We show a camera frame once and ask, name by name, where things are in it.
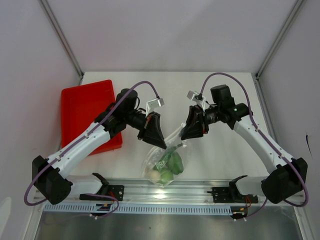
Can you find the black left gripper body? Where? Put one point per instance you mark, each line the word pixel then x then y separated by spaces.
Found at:
pixel 141 132

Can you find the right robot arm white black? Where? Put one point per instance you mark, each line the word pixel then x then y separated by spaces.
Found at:
pixel 287 175

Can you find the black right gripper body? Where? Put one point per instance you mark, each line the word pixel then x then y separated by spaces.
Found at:
pixel 205 122

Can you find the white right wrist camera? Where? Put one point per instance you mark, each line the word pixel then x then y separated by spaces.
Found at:
pixel 198 98

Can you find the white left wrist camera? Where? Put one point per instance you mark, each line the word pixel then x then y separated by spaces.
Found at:
pixel 153 104

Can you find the left aluminium corner post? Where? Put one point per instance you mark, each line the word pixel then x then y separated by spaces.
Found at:
pixel 49 13

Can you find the clear zip top bag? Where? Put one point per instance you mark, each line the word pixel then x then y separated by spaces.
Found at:
pixel 173 142

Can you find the green round lime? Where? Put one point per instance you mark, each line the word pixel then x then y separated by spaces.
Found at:
pixel 166 177

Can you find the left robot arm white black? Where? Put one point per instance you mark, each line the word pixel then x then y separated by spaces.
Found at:
pixel 49 175

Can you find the aluminium rail frame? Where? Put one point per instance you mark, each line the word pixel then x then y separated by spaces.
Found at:
pixel 135 190

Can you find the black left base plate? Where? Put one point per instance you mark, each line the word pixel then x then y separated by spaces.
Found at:
pixel 115 191

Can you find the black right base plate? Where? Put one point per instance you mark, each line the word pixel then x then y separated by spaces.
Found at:
pixel 230 195

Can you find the aluminium corner post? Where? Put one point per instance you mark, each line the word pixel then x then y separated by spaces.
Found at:
pixel 281 35
pixel 49 13

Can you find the green bell pepper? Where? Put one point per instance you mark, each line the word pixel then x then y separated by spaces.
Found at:
pixel 175 163

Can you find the red plastic tray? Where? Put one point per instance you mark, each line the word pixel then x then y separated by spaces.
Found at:
pixel 80 105

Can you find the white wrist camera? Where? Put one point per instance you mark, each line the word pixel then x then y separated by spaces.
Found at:
pixel 198 98
pixel 153 104

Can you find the white slotted cable duct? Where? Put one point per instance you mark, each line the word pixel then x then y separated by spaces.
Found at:
pixel 133 208

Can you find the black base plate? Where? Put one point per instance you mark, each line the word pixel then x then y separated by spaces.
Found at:
pixel 230 195
pixel 115 191

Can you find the green chili pepper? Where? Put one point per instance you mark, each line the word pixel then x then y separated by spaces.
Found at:
pixel 163 163

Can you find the right aluminium corner post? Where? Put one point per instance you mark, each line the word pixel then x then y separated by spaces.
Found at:
pixel 281 35

